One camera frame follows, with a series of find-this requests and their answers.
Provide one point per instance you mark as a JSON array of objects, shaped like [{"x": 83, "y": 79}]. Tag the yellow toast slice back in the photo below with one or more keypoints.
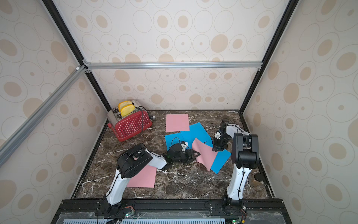
[{"x": 124, "y": 104}]

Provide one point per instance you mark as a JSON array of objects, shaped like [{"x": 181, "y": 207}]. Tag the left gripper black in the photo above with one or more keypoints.
[{"x": 189, "y": 157}]

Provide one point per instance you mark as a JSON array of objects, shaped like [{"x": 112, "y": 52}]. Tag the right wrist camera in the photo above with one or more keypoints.
[{"x": 222, "y": 132}]

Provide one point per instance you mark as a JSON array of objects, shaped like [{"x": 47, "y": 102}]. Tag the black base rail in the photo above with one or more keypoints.
[{"x": 173, "y": 211}]

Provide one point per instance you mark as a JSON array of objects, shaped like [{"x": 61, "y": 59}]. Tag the horizontal aluminium rail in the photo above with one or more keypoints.
[{"x": 173, "y": 65}]

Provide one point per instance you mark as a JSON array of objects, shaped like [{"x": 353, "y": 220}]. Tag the pink paper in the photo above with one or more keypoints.
[
  {"x": 177, "y": 123},
  {"x": 144, "y": 179},
  {"x": 207, "y": 156}
]

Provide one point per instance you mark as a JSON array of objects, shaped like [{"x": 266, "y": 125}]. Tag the left aluminium rail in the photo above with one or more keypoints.
[{"x": 18, "y": 137}]

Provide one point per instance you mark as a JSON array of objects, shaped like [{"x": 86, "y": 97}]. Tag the red toaster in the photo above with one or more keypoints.
[{"x": 131, "y": 125}]

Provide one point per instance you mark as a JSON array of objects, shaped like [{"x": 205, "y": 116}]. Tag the yellow toast slice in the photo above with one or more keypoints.
[
  {"x": 127, "y": 110},
  {"x": 124, "y": 104}
]

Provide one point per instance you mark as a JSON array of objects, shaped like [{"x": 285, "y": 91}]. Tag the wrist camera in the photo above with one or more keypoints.
[
  {"x": 179, "y": 147},
  {"x": 222, "y": 132}
]

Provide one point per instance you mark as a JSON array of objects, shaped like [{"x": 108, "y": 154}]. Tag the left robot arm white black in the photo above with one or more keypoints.
[{"x": 132, "y": 162}]

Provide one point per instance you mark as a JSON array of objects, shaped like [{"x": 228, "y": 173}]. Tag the brown jar front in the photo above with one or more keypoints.
[{"x": 259, "y": 177}]

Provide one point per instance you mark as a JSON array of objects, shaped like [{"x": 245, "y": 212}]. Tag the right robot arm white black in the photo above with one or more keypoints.
[{"x": 244, "y": 156}]

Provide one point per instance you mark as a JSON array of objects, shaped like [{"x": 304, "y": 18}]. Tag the blue paper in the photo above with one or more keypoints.
[
  {"x": 197, "y": 131},
  {"x": 220, "y": 160}
]

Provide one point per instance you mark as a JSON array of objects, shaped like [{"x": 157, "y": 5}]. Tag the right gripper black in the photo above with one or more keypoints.
[{"x": 218, "y": 143}]

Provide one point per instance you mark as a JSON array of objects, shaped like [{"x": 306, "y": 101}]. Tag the pink paper back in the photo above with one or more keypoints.
[{"x": 177, "y": 123}]

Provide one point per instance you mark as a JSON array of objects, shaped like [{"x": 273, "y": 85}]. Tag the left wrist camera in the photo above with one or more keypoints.
[{"x": 179, "y": 147}]

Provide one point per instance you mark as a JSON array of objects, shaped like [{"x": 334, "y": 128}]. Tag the yellow toast slice front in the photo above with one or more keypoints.
[{"x": 127, "y": 110}]

